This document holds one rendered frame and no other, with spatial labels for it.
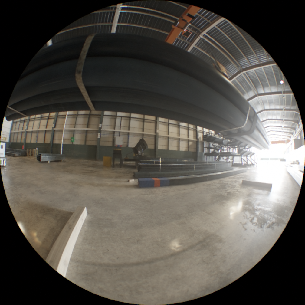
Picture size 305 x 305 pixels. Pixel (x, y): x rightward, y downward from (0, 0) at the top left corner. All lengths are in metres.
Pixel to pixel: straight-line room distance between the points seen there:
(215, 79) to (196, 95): 0.20
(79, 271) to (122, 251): 0.36
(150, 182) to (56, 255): 2.10
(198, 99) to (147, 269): 1.06
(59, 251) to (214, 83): 1.40
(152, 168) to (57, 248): 3.19
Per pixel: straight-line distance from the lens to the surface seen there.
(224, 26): 10.23
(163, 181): 2.36
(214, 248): 0.96
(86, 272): 0.81
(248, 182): 3.26
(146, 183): 2.24
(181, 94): 0.54
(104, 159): 5.90
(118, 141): 9.78
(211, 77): 0.68
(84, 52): 0.56
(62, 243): 0.86
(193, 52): 10.64
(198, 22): 9.79
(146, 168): 3.31
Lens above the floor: 0.70
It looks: 2 degrees up
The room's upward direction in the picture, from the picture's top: 2 degrees clockwise
